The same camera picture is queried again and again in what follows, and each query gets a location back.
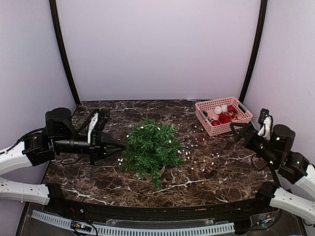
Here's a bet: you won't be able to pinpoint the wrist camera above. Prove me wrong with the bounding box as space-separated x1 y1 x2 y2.
258 108 273 138
87 110 110 144

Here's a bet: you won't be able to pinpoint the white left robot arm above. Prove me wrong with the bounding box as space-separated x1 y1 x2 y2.
0 107 126 214

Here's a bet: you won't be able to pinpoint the white fairy light string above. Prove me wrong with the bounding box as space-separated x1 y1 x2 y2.
118 118 223 173

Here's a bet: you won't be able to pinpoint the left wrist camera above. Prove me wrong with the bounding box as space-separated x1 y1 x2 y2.
87 110 110 144

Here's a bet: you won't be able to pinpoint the red ornaments in basket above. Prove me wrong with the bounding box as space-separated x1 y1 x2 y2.
211 105 239 126

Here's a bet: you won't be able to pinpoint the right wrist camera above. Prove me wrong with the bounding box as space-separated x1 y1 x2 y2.
258 108 273 138

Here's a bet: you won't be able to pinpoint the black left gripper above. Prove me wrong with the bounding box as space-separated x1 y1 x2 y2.
53 132 126 166

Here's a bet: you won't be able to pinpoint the pink plastic basket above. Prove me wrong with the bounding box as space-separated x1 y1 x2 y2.
195 97 253 137

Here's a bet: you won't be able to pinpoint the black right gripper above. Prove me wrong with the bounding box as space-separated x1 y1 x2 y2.
230 122 279 168

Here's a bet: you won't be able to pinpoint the white ball ornament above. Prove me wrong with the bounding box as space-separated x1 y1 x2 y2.
214 105 228 115

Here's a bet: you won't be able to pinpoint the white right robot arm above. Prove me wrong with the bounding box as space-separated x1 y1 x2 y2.
230 123 315 226

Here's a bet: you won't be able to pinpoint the white perforated cable tray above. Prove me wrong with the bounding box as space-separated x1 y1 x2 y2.
31 210 235 236

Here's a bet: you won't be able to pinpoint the small green christmas tree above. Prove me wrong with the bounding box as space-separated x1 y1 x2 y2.
121 119 184 191

